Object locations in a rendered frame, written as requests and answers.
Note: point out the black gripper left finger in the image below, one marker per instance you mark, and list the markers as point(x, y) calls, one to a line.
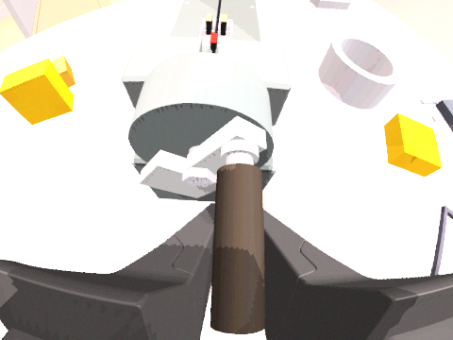
point(162, 296)

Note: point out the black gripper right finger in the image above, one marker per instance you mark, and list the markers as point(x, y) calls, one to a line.
point(311, 296)

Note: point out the grey l-shaped rod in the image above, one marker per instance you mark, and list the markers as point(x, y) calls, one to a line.
point(445, 212)

